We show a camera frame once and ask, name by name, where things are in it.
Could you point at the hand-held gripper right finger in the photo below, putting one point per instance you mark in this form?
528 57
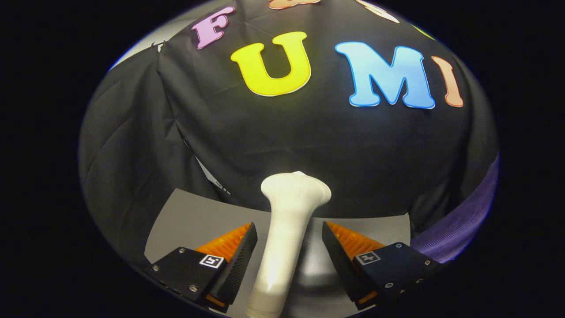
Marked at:
340 265

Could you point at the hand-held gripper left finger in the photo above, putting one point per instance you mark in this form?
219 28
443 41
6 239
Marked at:
238 265

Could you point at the black backdrop cloth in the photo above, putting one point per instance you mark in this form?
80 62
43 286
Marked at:
309 145

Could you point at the white garment steamer head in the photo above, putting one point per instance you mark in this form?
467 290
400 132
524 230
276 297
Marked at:
284 229

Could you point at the black quilted curtain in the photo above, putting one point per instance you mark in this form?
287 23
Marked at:
479 145
128 168

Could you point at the grey cabinet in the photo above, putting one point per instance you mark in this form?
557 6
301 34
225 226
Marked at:
185 221

